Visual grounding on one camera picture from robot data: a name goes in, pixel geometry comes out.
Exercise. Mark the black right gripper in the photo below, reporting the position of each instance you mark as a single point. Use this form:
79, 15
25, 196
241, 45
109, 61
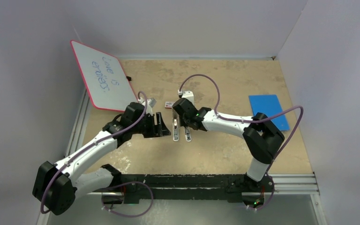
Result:
183, 122

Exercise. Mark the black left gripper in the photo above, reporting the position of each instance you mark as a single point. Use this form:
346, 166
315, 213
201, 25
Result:
161, 130

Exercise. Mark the white stapler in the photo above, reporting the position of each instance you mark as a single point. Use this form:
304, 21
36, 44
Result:
175, 127

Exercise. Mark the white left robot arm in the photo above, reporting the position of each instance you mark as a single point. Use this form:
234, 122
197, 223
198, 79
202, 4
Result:
58, 185

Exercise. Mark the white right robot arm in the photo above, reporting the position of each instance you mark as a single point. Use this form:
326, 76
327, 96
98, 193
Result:
263, 139

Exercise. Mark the red framed whiteboard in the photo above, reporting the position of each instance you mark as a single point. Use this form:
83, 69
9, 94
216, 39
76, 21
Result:
105, 80

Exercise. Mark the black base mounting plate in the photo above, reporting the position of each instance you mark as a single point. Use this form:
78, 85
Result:
131, 198

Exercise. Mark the blue notebook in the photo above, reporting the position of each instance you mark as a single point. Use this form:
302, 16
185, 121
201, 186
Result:
270, 106

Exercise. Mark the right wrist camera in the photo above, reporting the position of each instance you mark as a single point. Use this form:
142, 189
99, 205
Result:
187, 95

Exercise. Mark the aluminium frame rail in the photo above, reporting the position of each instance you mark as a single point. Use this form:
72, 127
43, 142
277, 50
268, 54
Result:
295, 183

